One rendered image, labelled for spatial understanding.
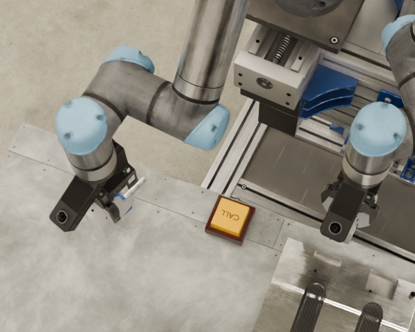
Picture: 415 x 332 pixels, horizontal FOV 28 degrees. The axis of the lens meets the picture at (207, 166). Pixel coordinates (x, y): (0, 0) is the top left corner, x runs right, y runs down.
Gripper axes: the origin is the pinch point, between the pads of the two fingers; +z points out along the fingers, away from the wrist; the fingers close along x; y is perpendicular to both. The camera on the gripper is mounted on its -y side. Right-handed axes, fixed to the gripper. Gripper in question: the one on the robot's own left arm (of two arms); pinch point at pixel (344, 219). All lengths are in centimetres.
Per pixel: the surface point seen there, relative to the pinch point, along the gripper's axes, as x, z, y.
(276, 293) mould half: 5.4, 6.3, -16.3
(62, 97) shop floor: 103, 95, 36
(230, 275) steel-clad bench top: 15.8, 15.0, -14.8
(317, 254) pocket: 1.9, 7.6, -5.6
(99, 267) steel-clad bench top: 39.7, 15.0, -25.1
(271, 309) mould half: 5.1, 6.5, -19.5
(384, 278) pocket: -11.1, 7.5, -4.4
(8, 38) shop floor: 131, 95, 47
